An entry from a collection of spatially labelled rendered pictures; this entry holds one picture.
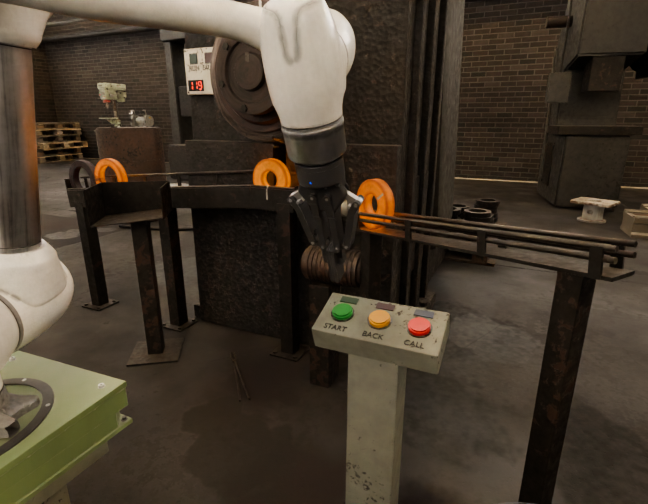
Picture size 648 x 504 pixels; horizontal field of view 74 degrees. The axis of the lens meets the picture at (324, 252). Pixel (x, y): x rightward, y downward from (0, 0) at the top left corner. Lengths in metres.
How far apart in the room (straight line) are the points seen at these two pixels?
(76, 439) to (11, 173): 0.50
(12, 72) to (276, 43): 0.52
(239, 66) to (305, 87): 1.05
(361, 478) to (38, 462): 0.59
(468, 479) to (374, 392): 0.62
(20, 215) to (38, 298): 0.17
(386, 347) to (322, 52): 0.49
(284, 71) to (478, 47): 7.10
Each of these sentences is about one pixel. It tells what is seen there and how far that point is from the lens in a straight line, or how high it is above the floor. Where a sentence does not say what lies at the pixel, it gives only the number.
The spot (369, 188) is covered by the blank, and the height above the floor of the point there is 0.76.
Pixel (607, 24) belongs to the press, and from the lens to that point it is 5.56.
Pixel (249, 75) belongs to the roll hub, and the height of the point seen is 1.10.
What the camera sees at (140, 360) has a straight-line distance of 1.98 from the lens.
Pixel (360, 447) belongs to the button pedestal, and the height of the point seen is 0.33.
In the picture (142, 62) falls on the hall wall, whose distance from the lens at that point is 10.87.
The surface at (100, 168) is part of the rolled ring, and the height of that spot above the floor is 0.74.
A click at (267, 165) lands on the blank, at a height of 0.79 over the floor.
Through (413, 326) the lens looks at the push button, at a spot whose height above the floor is 0.61.
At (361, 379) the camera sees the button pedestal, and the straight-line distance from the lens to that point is 0.86.
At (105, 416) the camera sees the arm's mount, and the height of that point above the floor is 0.40.
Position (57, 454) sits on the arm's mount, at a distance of 0.97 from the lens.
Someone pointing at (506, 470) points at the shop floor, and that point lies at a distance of 1.48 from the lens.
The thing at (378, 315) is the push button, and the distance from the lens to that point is 0.82.
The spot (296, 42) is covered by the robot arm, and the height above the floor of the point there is 1.05.
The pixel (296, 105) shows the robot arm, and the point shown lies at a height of 0.98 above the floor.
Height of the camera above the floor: 0.96
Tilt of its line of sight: 17 degrees down
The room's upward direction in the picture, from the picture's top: straight up
